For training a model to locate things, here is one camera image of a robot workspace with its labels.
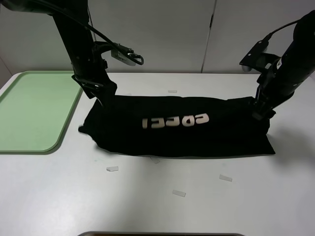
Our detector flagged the white tape marker near left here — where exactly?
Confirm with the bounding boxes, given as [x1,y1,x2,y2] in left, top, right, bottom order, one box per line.
[106,166,119,172]

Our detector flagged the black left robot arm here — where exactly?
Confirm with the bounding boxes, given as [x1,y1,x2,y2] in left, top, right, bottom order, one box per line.
[0,0,111,98]

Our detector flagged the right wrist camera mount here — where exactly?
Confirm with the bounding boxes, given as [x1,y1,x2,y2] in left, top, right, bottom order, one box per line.
[239,40,280,73]

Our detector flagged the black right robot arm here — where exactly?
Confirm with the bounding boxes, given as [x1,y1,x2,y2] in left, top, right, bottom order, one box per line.
[252,11,315,120]

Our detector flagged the white tape marker near right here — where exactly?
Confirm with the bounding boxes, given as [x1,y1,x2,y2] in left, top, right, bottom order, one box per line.
[219,175,232,182]

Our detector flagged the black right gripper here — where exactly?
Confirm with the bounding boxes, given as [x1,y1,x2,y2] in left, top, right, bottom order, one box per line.
[252,74,283,120]

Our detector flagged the light green plastic tray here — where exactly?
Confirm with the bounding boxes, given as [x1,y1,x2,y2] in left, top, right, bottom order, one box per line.
[0,71,82,154]

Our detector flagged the white tape marker near centre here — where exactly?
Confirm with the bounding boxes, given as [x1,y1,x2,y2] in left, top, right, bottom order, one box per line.
[172,190,186,197]

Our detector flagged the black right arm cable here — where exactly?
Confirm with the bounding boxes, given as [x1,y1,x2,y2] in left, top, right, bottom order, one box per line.
[260,19,300,44]

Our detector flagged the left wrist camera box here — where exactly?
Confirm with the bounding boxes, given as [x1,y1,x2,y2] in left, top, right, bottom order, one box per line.
[111,49,136,66]

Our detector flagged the black short sleeve t-shirt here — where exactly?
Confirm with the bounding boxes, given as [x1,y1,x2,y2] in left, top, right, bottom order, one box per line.
[78,95,275,158]

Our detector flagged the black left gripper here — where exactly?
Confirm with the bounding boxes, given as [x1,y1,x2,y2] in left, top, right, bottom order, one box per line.
[70,53,111,98]

